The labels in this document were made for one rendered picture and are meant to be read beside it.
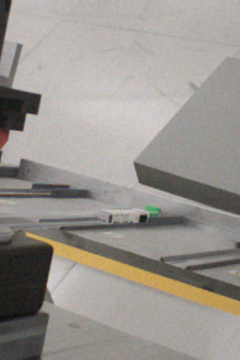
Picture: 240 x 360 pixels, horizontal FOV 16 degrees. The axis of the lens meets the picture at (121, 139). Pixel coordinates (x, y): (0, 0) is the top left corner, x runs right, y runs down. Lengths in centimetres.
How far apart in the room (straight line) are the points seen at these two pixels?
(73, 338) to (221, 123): 75
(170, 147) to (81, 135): 106
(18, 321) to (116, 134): 178
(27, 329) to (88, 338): 6
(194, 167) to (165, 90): 117
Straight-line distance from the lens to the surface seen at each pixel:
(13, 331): 34
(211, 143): 108
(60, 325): 40
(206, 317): 167
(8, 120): 53
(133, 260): 62
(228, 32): 238
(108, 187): 86
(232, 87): 117
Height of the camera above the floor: 129
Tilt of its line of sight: 38 degrees down
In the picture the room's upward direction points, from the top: 16 degrees counter-clockwise
